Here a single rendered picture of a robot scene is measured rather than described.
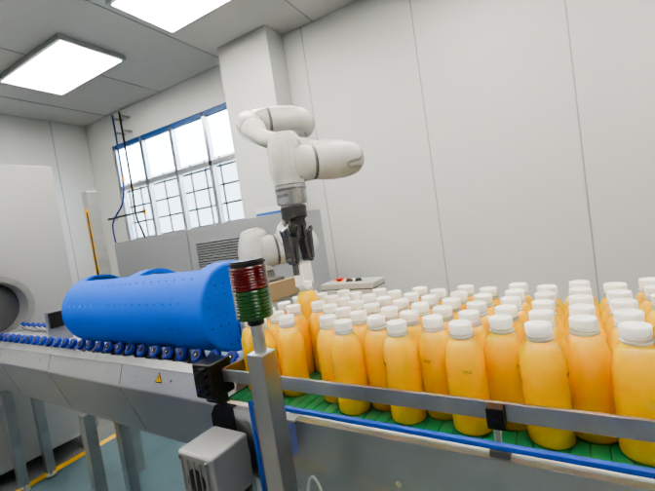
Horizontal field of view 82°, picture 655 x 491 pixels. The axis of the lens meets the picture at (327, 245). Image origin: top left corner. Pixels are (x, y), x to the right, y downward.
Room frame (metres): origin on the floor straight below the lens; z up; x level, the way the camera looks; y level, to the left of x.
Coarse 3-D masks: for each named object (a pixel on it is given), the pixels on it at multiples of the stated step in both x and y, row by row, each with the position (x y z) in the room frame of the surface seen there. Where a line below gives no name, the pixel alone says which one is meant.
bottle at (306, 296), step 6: (300, 288) 1.10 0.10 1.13; (306, 288) 1.09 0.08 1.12; (300, 294) 1.09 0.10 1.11; (306, 294) 1.08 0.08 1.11; (312, 294) 1.09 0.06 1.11; (300, 300) 1.08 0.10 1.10; (306, 300) 1.08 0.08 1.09; (312, 300) 1.08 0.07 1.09; (300, 306) 1.08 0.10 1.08; (306, 306) 1.07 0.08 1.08; (306, 312) 1.08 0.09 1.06; (312, 312) 1.08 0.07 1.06; (306, 318) 1.08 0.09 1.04; (312, 348) 1.08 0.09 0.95
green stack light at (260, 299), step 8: (264, 288) 0.63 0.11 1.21; (240, 296) 0.62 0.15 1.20; (248, 296) 0.61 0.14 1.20; (256, 296) 0.62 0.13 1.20; (264, 296) 0.63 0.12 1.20; (240, 304) 0.62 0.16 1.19; (248, 304) 0.61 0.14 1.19; (256, 304) 0.62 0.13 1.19; (264, 304) 0.62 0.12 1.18; (272, 304) 0.65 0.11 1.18; (240, 312) 0.62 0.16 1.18; (248, 312) 0.61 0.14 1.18; (256, 312) 0.62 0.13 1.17; (264, 312) 0.62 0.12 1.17; (272, 312) 0.64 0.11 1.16; (240, 320) 0.62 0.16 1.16; (248, 320) 0.61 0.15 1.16; (256, 320) 0.62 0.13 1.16
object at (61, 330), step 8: (48, 312) 1.85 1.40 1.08; (56, 312) 1.86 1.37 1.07; (48, 320) 1.84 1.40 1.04; (56, 320) 1.86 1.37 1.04; (48, 328) 1.84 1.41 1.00; (56, 328) 1.87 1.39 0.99; (64, 328) 1.90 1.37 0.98; (48, 336) 1.85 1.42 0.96; (56, 336) 1.86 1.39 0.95; (64, 336) 1.89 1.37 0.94; (72, 336) 1.92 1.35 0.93
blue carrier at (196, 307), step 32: (96, 288) 1.44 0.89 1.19; (128, 288) 1.31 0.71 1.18; (160, 288) 1.20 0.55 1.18; (192, 288) 1.11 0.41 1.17; (224, 288) 1.15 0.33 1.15; (64, 320) 1.53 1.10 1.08; (96, 320) 1.39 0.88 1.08; (128, 320) 1.27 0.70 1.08; (160, 320) 1.17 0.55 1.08; (192, 320) 1.09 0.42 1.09; (224, 320) 1.13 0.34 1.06
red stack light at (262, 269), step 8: (264, 264) 0.64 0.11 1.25; (232, 272) 0.62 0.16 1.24; (240, 272) 0.62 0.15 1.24; (248, 272) 0.61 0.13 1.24; (256, 272) 0.62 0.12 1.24; (264, 272) 0.63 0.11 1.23; (232, 280) 0.62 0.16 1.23; (240, 280) 0.62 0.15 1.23; (248, 280) 0.61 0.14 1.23; (256, 280) 0.62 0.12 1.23; (264, 280) 0.63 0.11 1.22; (232, 288) 0.63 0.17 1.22; (240, 288) 0.62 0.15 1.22; (248, 288) 0.61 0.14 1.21; (256, 288) 0.62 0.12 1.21
